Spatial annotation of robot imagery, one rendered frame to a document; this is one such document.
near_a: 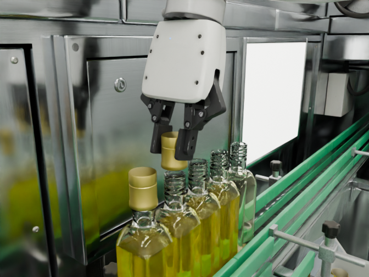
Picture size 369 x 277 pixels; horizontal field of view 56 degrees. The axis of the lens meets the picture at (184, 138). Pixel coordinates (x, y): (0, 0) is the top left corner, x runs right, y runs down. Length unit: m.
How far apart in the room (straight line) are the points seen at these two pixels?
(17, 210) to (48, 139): 0.10
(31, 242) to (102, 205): 0.11
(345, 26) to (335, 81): 0.25
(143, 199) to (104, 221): 0.17
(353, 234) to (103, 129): 1.28
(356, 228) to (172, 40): 1.30
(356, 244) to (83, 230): 1.28
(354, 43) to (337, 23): 0.10
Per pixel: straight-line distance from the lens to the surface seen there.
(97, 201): 0.56
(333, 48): 1.47
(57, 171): 0.53
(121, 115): 0.55
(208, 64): 0.41
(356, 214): 1.59
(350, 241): 1.64
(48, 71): 0.50
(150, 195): 0.42
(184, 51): 0.43
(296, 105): 1.20
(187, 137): 0.43
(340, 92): 1.60
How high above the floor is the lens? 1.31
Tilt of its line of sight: 16 degrees down
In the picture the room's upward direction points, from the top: straight up
